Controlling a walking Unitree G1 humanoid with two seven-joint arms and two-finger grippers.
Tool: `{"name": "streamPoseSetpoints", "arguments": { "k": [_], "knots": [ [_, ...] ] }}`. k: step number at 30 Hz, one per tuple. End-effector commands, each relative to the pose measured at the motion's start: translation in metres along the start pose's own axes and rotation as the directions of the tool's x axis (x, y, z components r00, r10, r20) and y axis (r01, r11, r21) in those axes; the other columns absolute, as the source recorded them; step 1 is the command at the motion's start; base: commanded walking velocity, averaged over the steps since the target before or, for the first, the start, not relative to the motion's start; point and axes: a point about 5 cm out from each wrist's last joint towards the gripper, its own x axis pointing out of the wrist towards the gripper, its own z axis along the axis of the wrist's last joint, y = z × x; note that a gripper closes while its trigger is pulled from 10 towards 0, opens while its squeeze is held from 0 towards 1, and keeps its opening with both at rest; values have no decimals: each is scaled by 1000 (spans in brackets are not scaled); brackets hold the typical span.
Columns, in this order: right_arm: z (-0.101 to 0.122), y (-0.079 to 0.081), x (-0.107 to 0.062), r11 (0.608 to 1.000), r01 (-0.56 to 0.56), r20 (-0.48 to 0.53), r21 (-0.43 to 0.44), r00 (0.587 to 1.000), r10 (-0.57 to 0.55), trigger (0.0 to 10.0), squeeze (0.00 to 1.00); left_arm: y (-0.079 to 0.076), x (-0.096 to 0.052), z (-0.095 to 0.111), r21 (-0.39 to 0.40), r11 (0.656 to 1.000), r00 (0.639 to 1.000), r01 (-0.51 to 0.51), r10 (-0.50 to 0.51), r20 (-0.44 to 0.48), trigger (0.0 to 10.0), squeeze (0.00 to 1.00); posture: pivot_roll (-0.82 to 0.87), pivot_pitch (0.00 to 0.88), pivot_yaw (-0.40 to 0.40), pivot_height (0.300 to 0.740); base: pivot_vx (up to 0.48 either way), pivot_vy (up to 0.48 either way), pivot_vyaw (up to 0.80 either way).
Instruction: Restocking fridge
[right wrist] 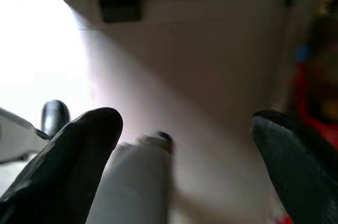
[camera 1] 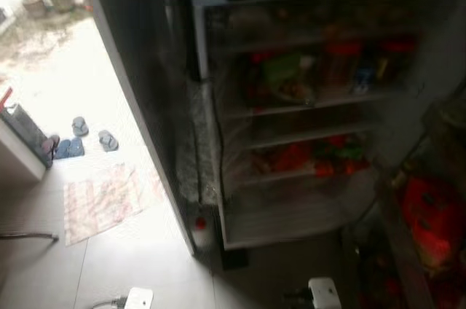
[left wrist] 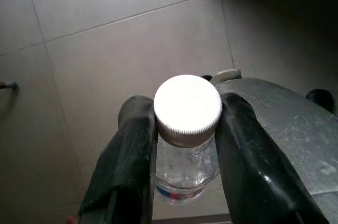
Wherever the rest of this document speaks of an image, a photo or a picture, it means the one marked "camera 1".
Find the fridge door with shelves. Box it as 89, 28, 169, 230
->
375, 83, 466, 309

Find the black fridge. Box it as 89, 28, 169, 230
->
73, 0, 466, 273

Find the large red bag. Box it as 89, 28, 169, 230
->
399, 174, 461, 275

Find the red lid jar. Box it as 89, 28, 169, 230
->
324, 41, 365, 91
379, 36, 417, 84

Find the blue can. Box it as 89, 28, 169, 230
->
351, 69, 374, 95

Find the green snack packet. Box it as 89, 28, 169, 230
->
331, 141, 366, 164

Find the orange snack packet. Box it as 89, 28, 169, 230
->
315, 160, 365, 177

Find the red snack packet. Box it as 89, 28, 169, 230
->
273, 141, 315, 173

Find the white plate of food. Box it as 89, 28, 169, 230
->
269, 79, 315, 104

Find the green plastic container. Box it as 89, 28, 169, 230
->
262, 52, 303, 84

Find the grey speckled cloth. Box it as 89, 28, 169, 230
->
177, 76, 221, 208

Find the white bottle red cap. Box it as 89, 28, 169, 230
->
191, 214, 213, 250

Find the grey slipper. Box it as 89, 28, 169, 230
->
98, 130, 119, 152
71, 116, 90, 138

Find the pink patterned floor mat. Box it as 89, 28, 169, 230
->
63, 162, 167, 246

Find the blue slipper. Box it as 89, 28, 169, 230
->
55, 137, 86, 160

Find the pink slipper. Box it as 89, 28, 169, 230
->
40, 133, 61, 158

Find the low white cabinet grey top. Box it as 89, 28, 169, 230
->
0, 101, 53, 182

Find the brown flower pot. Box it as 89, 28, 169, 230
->
22, 0, 49, 18

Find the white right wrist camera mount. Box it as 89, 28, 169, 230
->
307, 277, 343, 309

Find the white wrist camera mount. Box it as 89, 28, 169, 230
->
124, 287, 154, 309
307, 277, 343, 309

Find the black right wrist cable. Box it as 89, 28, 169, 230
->
283, 289, 312, 306

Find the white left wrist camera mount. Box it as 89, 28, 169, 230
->
124, 287, 154, 309

